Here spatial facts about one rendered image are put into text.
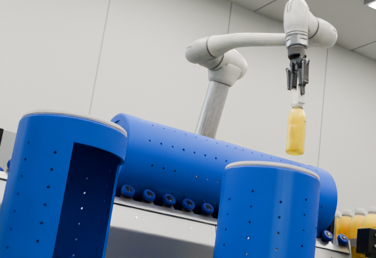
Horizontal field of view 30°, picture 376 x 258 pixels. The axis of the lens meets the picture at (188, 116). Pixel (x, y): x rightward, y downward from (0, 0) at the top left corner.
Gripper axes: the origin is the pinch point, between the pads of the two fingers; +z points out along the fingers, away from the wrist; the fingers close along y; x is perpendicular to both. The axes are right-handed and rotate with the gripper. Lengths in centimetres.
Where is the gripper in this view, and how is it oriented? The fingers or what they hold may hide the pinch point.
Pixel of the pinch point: (297, 97)
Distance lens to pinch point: 277.4
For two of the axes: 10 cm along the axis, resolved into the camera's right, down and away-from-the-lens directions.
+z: -0.3, 9.5, -3.0
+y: 4.5, -2.5, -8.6
